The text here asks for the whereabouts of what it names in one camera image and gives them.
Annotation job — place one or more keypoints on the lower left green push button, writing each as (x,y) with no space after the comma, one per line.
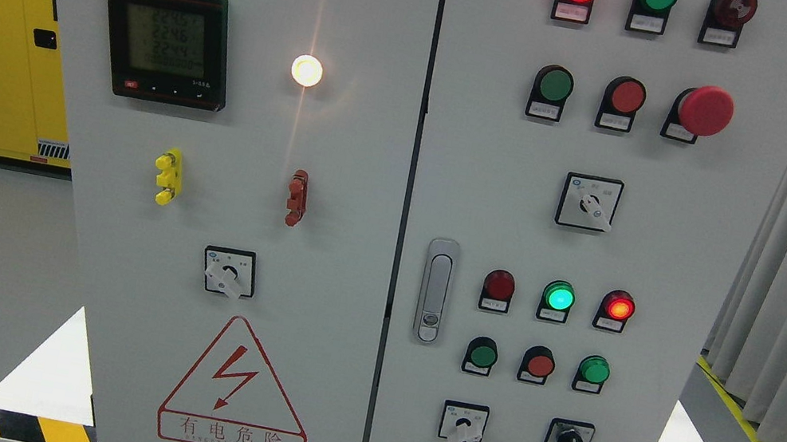
(480,356)

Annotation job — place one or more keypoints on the green push button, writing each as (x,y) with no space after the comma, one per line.
(551,87)
(480,356)
(591,375)

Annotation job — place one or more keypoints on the lower red push button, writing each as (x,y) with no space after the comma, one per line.
(537,365)

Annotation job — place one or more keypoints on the red push button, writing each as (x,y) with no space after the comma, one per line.
(622,99)
(537,365)

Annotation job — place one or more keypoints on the upper green push button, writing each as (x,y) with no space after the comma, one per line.
(551,87)

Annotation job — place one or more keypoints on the lower right green push button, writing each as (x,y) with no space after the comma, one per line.
(591,375)

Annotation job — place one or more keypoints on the upper red push button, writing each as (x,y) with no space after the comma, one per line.
(622,99)

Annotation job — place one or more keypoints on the red emergency stop mushroom button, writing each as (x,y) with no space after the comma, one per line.
(698,112)

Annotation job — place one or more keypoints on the red terminal connector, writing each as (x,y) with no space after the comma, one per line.
(297,202)

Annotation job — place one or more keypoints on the middle left red indicator lamp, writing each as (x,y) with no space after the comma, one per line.
(497,291)

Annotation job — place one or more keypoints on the white lit indicator lamp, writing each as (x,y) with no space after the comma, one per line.
(307,70)

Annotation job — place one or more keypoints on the middle green indicator lamp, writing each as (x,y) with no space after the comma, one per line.
(557,299)

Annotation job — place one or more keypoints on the green indicator lamp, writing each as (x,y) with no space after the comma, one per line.
(649,16)
(557,299)

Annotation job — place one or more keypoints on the grey electrical cabinet left door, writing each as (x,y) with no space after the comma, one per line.
(321,286)

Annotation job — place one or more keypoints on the grey electrical cabinet door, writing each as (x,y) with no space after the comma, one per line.
(490,178)
(321,286)

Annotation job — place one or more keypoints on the grey electrical cabinet right door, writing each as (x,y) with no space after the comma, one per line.
(490,178)

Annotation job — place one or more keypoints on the yellow terminal connector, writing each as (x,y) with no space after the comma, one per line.
(170,166)

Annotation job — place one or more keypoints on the middle right red indicator lamp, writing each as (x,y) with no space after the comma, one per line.
(614,311)

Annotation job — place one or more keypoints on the red electrical hazard warning sign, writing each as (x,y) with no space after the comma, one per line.
(230,394)

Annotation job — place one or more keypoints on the black digital power meter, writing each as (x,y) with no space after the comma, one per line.
(170,51)

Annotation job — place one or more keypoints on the green indicator lamp top right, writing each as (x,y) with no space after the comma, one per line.
(649,16)

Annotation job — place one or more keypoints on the dark red buzzer lamp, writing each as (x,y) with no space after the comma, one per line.
(724,20)

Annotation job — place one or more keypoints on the silver cabinet door handle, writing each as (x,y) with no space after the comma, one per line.
(437,272)

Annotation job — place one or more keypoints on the left door rotary selector switch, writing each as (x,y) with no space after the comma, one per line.
(230,272)

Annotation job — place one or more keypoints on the upper right rotary selector switch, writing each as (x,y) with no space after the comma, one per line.
(588,202)

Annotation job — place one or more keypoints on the lower left rotary selector switch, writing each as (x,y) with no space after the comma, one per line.
(462,421)

